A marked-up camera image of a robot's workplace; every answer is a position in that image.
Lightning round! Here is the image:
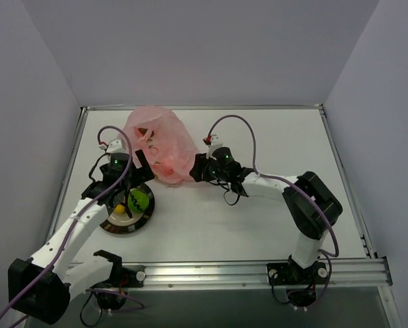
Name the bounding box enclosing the green fake fruit ball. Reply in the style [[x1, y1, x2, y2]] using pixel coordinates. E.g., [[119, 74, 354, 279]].
[[130, 189, 150, 213]]

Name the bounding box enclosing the yellow orange fake mango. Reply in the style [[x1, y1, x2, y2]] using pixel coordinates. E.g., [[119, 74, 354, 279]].
[[114, 204, 126, 215]]

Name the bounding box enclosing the pink plastic bag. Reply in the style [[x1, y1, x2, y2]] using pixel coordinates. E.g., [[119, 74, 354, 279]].
[[123, 106, 198, 185]]

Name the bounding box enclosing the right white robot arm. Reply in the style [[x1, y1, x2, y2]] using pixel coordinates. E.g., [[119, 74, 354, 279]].
[[189, 146, 343, 282]]

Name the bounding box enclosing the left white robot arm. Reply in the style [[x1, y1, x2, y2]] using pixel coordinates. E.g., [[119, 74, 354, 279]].
[[8, 150, 154, 325]]

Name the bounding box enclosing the black rimmed round plate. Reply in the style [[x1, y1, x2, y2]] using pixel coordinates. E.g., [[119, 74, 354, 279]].
[[100, 183, 155, 234]]

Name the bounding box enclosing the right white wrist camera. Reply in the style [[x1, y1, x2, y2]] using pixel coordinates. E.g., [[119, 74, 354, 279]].
[[203, 134, 223, 159]]

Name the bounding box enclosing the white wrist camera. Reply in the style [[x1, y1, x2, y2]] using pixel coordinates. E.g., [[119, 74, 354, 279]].
[[203, 134, 223, 159], [98, 138, 128, 154]]

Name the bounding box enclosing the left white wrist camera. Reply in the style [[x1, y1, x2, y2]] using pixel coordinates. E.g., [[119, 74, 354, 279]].
[[98, 138, 128, 154]]

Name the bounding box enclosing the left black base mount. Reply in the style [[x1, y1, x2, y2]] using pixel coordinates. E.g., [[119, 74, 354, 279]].
[[93, 265, 146, 310]]

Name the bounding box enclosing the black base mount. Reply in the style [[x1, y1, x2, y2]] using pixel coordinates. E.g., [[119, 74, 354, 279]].
[[267, 259, 330, 311], [93, 265, 146, 310]]

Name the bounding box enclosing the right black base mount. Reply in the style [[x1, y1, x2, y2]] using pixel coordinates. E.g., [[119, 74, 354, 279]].
[[267, 259, 330, 311]]

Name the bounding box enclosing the aluminium front rail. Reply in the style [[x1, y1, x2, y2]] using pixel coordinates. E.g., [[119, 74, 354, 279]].
[[22, 258, 393, 293]]

